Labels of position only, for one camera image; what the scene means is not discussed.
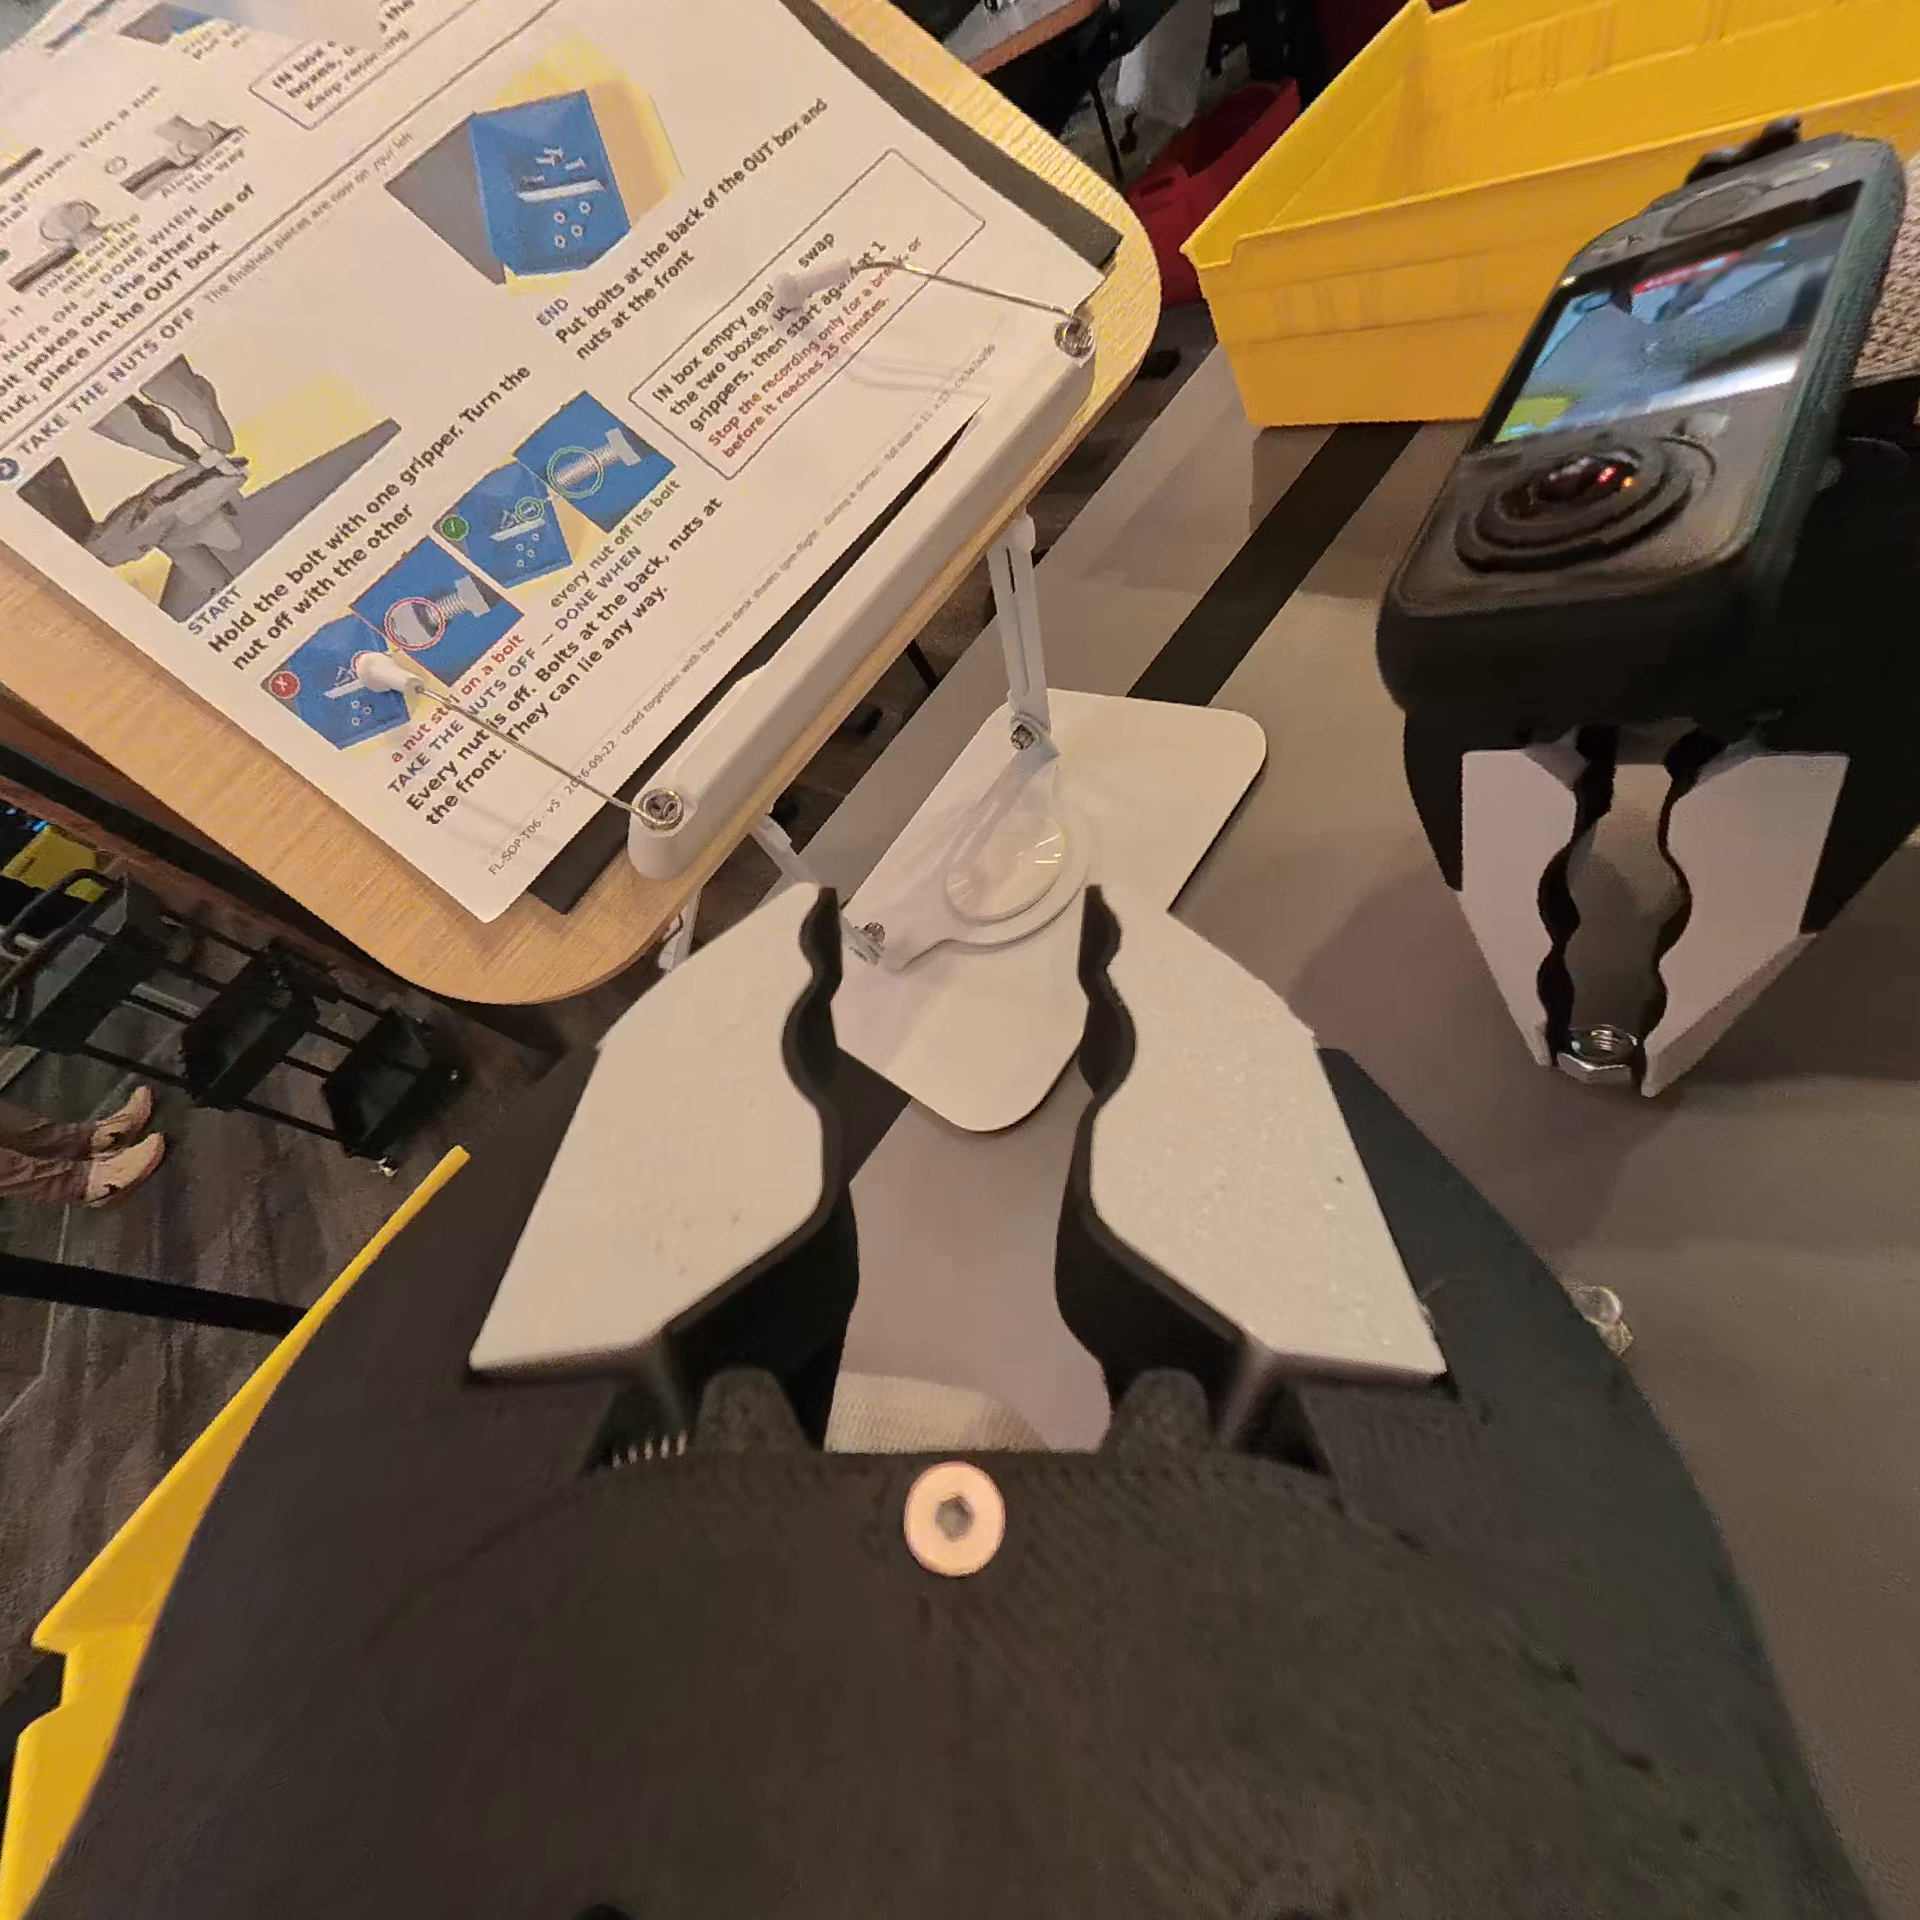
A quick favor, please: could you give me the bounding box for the wooden document stand board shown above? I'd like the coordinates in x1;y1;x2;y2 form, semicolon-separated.
0;0;1164;1008

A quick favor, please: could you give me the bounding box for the printed instruction sheet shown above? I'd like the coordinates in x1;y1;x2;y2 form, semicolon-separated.
0;0;1112;924

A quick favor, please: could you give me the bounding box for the white stand ledge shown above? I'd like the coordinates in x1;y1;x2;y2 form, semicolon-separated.
627;306;1104;881

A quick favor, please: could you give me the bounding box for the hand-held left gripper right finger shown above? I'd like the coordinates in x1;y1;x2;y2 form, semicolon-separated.
1054;884;1449;1450

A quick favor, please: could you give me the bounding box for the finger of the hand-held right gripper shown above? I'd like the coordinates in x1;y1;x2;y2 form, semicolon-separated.
1635;731;1849;1097
1462;737;1613;1068

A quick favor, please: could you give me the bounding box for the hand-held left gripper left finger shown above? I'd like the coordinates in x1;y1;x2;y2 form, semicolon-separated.
469;882;863;1450

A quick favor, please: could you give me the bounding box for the yellow plastic storage bin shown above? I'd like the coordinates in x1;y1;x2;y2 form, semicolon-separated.
1181;0;1920;432
0;1147;471;1893

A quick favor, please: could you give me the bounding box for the clear round stand mount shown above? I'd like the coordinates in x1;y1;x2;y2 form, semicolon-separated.
877;720;1087;977

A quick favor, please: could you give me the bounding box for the black metal cart frame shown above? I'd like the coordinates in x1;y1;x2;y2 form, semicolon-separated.
0;862;467;1180

